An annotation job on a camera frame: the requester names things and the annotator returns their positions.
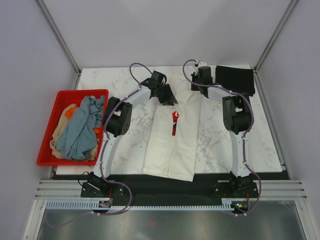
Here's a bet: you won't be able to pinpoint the orange garment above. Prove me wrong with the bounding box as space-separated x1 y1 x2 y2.
64 106 78 120

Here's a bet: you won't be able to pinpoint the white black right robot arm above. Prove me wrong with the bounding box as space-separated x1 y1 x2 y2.
191 62 254 178

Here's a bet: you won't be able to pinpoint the light blue t-shirt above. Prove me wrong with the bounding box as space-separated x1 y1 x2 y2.
56 95 105 162

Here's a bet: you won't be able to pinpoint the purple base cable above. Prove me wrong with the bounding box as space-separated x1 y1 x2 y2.
90 181 133 217

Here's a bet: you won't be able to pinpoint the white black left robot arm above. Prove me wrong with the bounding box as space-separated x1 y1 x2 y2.
92 71 178 179

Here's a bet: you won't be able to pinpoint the left aluminium frame post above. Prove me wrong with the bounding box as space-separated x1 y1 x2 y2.
34 0 81 76

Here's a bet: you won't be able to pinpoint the red plastic bin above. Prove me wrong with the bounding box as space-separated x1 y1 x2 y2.
36 88 109 167

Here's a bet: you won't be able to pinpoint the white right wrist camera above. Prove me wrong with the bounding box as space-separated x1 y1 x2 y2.
194 60 207 68

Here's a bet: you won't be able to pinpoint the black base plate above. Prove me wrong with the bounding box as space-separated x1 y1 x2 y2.
80 171 288 207

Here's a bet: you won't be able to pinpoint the folded black t-shirt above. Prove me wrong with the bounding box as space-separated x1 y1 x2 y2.
215 65 256 97

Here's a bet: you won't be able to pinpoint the aluminium frame post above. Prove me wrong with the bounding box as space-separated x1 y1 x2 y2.
252 0 300 74
34 0 81 76

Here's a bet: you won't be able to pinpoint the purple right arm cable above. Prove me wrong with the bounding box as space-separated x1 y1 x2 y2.
182 58 263 191

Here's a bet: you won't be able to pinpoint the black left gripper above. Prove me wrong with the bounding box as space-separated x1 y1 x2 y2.
156 84 178 107

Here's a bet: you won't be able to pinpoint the white t-shirt red print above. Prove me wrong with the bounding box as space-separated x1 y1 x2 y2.
142 73 202 182

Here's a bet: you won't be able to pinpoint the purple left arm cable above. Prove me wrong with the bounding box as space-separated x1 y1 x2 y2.
99 62 156 186

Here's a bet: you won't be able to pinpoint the beige t-shirt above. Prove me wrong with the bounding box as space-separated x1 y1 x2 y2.
49 103 101 161

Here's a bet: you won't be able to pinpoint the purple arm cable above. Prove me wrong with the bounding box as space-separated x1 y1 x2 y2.
99 62 156 186
182 58 263 191

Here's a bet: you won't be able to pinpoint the white slotted cable duct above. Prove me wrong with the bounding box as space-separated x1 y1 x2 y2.
45 199 234 211

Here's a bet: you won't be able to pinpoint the right aluminium frame post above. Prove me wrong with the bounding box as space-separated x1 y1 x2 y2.
252 0 300 74

